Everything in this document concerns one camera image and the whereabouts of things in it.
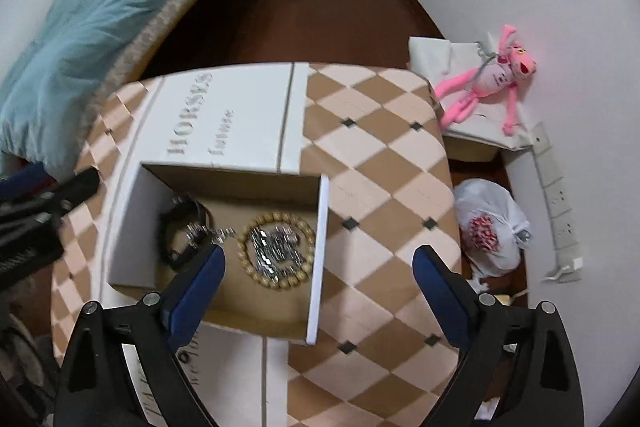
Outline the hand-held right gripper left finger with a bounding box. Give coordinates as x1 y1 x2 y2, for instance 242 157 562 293
54 244 227 427

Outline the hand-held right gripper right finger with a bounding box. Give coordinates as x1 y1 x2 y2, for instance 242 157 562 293
412 244 586 427

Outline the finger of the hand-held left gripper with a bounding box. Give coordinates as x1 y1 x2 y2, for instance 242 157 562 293
0 168 101 280

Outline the white cardboard box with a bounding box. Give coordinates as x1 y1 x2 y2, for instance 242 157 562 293
107 162 331 346

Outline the black bracelet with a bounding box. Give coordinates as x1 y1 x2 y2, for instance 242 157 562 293
159 197 213 271

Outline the silver chain jewelry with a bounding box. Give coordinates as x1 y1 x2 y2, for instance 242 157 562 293
186 225 301 282

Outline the wooden bead bracelet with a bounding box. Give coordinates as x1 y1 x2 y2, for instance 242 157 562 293
235 213 317 292

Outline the white plastic bag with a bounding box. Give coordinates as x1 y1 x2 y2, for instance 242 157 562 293
454 178 531 279

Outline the white book-shaped box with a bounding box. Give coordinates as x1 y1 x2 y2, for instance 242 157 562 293
97 63 311 308
120 321 296 427

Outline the white power strip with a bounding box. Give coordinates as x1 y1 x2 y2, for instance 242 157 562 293
531 122 585 283

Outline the teal fluffy blanket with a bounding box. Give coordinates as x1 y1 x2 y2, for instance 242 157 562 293
0 0 263 180

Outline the pink plush toy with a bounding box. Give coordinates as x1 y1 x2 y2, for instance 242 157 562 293
434 24 538 136

